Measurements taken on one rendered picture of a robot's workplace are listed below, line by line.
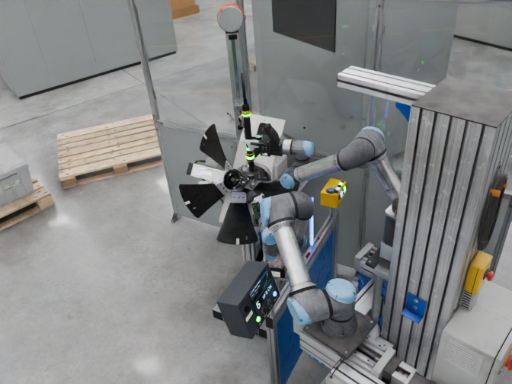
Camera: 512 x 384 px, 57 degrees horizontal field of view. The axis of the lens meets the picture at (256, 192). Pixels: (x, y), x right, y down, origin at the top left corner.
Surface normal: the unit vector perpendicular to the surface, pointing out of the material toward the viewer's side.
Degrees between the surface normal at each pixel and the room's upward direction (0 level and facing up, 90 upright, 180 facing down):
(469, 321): 0
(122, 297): 0
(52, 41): 90
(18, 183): 96
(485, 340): 0
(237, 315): 90
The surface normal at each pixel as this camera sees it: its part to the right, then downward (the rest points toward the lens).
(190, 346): -0.07, -0.81
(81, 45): 0.59, 0.44
